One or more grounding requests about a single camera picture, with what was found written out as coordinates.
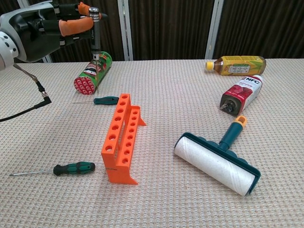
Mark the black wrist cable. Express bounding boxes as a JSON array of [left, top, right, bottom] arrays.
[[0, 63, 52, 123]]

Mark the beige woven tablecloth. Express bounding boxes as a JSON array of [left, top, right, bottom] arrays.
[[0, 58, 304, 228]]

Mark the teal lint roller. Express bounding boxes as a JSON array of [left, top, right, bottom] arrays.
[[173, 115, 262, 197]]

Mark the green Pringles chips can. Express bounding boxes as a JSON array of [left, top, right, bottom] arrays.
[[73, 51, 113, 95]]

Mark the yellow tea bottle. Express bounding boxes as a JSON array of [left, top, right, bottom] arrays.
[[205, 55, 267, 76]]

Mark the red NFC juice bottle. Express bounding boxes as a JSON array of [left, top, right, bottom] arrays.
[[219, 75, 265, 116]]

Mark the orange tool holder rack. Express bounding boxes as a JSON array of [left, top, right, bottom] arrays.
[[100, 93, 147, 185]]

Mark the green black handle screwdriver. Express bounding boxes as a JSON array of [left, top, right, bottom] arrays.
[[9, 161, 96, 177]]

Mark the small teal handle screwdriver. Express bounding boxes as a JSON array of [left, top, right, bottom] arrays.
[[76, 95, 119, 105]]

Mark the black metal precision screwdriver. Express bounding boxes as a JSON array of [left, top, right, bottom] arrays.
[[89, 7, 102, 93]]

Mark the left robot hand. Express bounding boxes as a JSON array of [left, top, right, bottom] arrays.
[[0, 1, 109, 63]]

